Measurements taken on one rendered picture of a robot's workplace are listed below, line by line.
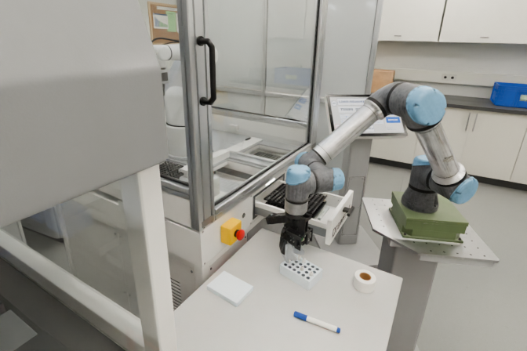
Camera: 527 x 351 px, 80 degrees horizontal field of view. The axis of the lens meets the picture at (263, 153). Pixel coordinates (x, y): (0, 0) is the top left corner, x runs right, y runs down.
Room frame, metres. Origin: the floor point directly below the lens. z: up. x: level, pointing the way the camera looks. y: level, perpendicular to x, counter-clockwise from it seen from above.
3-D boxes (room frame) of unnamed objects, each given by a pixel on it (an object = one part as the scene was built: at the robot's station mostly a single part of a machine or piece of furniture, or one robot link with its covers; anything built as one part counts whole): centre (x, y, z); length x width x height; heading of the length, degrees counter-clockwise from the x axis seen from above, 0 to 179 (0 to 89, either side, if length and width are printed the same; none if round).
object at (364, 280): (0.84, -0.35, 0.78); 0.07 x 0.07 x 0.04
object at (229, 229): (0.97, 0.11, 0.88); 0.07 x 0.05 x 0.07; 150
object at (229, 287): (0.81, 0.10, 0.77); 0.13 x 0.09 x 0.02; 56
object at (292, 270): (0.89, -0.14, 0.78); 0.12 x 0.08 x 0.04; 49
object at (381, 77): (4.28, -1.50, 1.04); 0.41 x 0.32 x 0.28; 63
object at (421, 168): (1.23, -0.70, 1.03); 0.13 x 0.12 x 0.14; 19
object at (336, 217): (1.11, -0.32, 0.87); 0.29 x 0.02 x 0.11; 150
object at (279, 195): (1.21, -0.15, 0.87); 0.22 x 0.18 x 0.06; 60
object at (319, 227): (1.21, -0.14, 0.86); 0.40 x 0.26 x 0.06; 60
